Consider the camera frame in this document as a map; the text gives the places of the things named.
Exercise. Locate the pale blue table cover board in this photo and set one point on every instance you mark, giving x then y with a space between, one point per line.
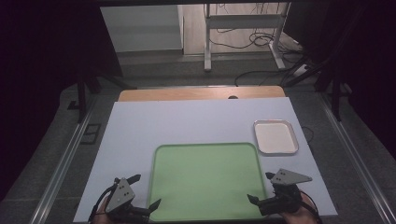
193 121

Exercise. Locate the white square plate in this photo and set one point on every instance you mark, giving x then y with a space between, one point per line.
275 137

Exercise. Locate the black metal stand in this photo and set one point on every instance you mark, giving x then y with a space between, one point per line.
83 96
330 81

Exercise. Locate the black floor plate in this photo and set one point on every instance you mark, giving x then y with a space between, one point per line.
91 133

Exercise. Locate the person's right hand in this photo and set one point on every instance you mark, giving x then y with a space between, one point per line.
299 216

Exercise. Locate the person's left hand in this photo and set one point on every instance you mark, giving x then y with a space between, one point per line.
100 217

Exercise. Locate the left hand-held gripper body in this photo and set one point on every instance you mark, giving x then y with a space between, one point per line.
122 194

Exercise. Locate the grey partition panel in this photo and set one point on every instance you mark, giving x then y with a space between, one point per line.
141 28

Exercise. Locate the green plastic tray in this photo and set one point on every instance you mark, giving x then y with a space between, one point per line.
205 180

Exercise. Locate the white power strip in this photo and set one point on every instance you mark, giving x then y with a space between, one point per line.
300 70

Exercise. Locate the white metal desk frame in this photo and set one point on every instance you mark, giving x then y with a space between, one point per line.
246 21

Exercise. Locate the wooden table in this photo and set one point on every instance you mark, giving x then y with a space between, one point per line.
199 93

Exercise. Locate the aluminium floor rail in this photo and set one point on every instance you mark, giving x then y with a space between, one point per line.
59 168
358 158

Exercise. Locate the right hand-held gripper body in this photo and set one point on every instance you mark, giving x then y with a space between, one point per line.
281 196

